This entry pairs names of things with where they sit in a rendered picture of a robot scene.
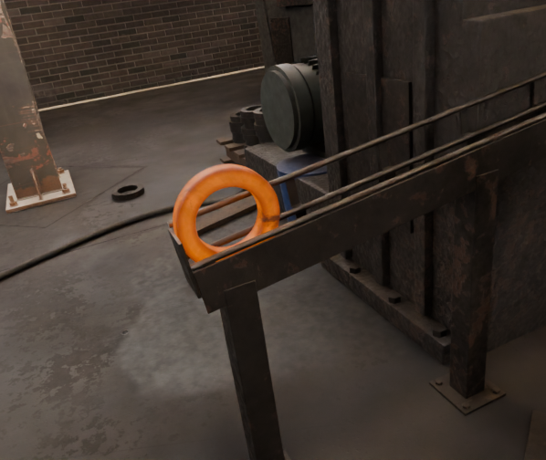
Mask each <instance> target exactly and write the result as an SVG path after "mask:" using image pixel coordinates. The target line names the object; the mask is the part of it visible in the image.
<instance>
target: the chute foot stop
mask: <svg viewBox="0 0 546 460"><path fill-rule="evenodd" d="M168 232H169V234H170V237H171V239H172V241H173V246H174V248H175V251H176V254H177V256H178V258H179V261H180V264H181V266H182V269H183V272H184V275H185V278H186V280H187V282H188V284H189V285H190V287H191V288H192V290H193V291H194V293H195V294H196V296H197V297H198V298H201V294H200V291H199V289H198V286H197V284H196V281H195V279H194V274H193V271H192V269H191V267H190V264H189V261H188V258H187V256H186V253H185V251H184V247H183V244H182V242H181V241H180V240H179V238H178V237H177V236H176V234H175V233H174V231H173V230H172V228H169V229H168Z"/></svg>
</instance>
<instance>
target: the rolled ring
mask: <svg viewBox="0 0 546 460"><path fill-rule="evenodd" d="M226 187H239V188H243V189H246V190H248V191H250V192H251V193H252V195H253V196H254V198H255V200H256V203H257V220H256V222H255V225H254V227H253V228H252V230H251V231H250V233H249V234H248V235H247V236H246V237H245V238H244V239H243V240H241V241H240V242H238V243H236V244H234V245H231V246H224V247H218V246H210V245H209V244H207V243H205V242H204V241H203V240H201V239H200V238H199V236H198V234H197V232H196V226H195V221H196V216H197V213H198V210H199V208H200V206H201V204H202V203H203V201H204V200H205V199H206V198H207V197H208V196H209V195H210V194H212V193H214V192H216V191H218V190H220V189H223V188H226ZM279 217H280V210H279V203H278V198H277V195H276V193H275V191H274V189H273V188H272V186H271V185H270V184H269V182H268V181H267V180H266V179H265V178H263V177H262V176H261V175H259V174H258V173H257V172H255V171H253V170H251V169H249V168H247V167H246V166H243V165H238V164H230V163H228V164H219V165H216V166H212V167H209V168H207V169H205V170H203V171H201V172H199V173H198V174H197V175H196V176H194V177H193V178H192V179H191V180H190V181H189V182H188V183H187V184H186V185H185V186H184V188H183V189H182V191H181V192H180V193H179V195H178V197H177V199H176V202H175V205H174V209H173V230H174V233H175V234H176V236H177V237H178V238H179V240H180V241H181V242H182V244H183V247H184V251H185V253H186V254H187V255H188V256H189V257H190V258H191V259H193V261H194V262H197V261H200V260H202V259H204V258H207V257H209V256H212V255H214V254H216V253H219V252H221V251H223V250H226V249H228V248H229V247H232V246H235V245H238V244H240V243H242V242H245V241H247V240H248V239H251V238H253V237H255V236H258V235H261V234H264V233H266V232H267V231H270V230H272V229H274V228H277V227H278V224H279Z"/></svg>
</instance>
